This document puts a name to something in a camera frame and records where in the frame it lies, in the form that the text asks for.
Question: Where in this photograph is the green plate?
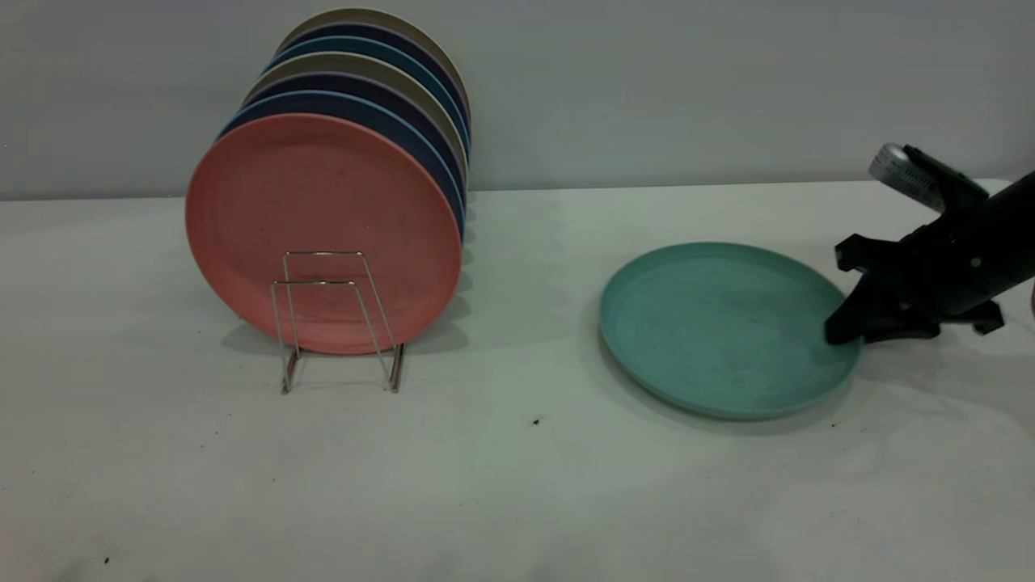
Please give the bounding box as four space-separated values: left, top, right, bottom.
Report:
598 242 864 421

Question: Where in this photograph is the dark purple plate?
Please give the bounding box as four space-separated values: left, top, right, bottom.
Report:
279 22 472 130
241 71 469 203

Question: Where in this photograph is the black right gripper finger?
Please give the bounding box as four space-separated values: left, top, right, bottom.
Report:
824 279 888 347
862 320 944 344

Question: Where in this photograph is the metal wire plate rack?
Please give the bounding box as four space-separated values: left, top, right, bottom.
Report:
270 251 405 395

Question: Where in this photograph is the beige plate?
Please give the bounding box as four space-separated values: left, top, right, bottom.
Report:
243 52 470 175
275 7 472 114

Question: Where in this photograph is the teal blue plate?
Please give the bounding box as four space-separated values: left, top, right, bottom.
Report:
263 35 471 154

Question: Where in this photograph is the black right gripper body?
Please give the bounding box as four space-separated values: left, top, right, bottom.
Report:
835 218 1006 336

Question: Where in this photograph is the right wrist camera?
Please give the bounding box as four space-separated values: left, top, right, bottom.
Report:
868 143 991 213

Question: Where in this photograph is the pink plate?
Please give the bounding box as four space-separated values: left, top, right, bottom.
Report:
185 113 463 356

